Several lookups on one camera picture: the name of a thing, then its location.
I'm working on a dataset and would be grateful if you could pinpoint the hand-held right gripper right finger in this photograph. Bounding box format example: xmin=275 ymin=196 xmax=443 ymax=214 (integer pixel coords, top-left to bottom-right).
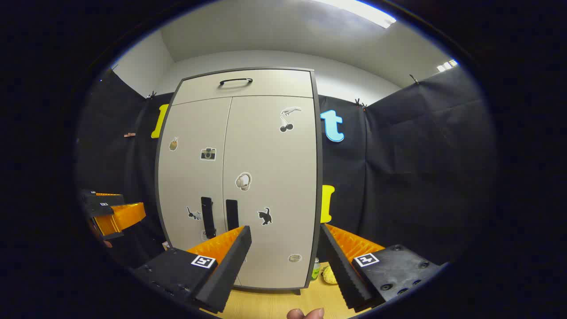
xmin=318 ymin=223 xmax=443 ymax=313

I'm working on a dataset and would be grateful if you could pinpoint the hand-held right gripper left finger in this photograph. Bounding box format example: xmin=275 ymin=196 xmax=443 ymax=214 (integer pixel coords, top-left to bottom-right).
xmin=132 ymin=225 xmax=253 ymax=314

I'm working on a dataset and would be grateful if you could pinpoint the beige door camera sticker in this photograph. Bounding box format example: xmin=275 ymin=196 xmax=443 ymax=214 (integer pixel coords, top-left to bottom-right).
xmin=157 ymin=97 xmax=233 ymax=257

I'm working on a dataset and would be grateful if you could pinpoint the double-door shoe cabinet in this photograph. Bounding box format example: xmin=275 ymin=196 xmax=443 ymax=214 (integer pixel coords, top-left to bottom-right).
xmin=154 ymin=66 xmax=324 ymax=296

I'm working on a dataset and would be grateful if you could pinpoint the beige door headphones sticker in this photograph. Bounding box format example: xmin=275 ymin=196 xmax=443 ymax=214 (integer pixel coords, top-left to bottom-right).
xmin=223 ymin=95 xmax=319 ymax=289

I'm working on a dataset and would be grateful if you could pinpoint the beige cabinet drawer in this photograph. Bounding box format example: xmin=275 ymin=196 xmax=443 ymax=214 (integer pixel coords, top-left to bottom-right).
xmin=172 ymin=69 xmax=316 ymax=106

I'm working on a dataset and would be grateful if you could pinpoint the black backdrop cloth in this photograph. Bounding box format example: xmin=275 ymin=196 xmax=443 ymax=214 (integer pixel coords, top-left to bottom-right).
xmin=78 ymin=66 xmax=493 ymax=268

